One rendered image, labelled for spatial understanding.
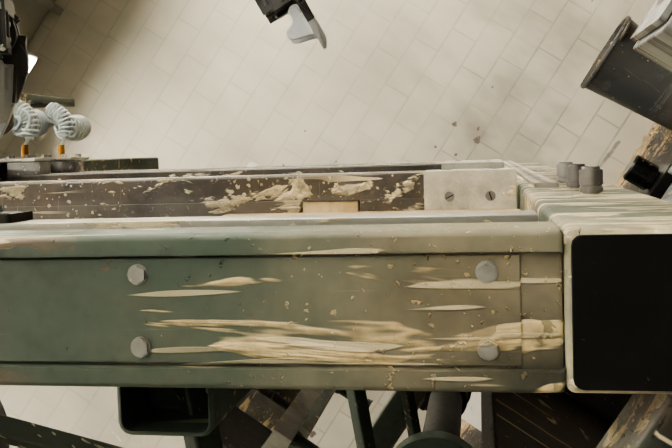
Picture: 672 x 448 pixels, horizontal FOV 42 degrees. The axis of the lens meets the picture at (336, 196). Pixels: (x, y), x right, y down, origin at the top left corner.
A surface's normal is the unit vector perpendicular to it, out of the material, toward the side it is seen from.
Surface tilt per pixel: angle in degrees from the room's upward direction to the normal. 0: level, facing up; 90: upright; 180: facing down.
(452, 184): 90
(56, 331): 90
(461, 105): 90
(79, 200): 90
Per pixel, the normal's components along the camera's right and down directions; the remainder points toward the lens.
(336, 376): -0.16, 0.06
